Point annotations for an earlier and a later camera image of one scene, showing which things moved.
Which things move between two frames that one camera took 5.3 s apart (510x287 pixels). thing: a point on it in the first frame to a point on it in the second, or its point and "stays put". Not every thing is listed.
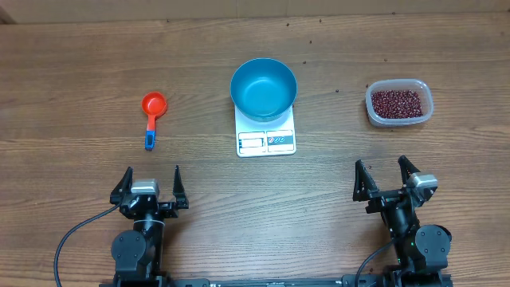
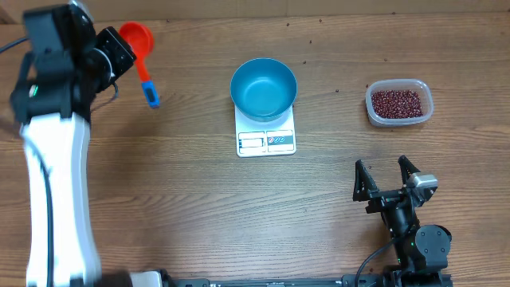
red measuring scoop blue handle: [153, 104] to [140, 38]
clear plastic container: [396, 102] stays put
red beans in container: [397, 104] stays put
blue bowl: [263, 89] stays put
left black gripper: [170, 210] to [108, 41]
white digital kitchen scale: [273, 138] stays put
